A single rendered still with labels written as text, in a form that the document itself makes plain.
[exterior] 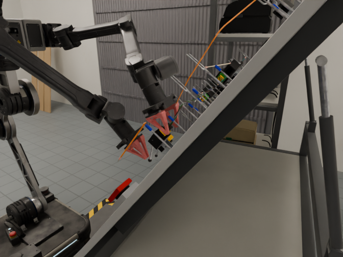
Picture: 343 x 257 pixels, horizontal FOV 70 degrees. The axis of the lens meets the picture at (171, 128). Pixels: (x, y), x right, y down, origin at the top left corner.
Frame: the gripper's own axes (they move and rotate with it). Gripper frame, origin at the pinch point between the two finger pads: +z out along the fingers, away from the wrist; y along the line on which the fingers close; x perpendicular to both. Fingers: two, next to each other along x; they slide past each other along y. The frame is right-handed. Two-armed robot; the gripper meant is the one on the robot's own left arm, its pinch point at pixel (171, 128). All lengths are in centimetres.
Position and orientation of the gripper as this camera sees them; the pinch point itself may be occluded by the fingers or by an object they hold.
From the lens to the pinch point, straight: 76.5
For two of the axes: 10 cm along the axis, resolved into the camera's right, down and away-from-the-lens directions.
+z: 4.4, 8.8, 1.7
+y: 5.3, -4.1, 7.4
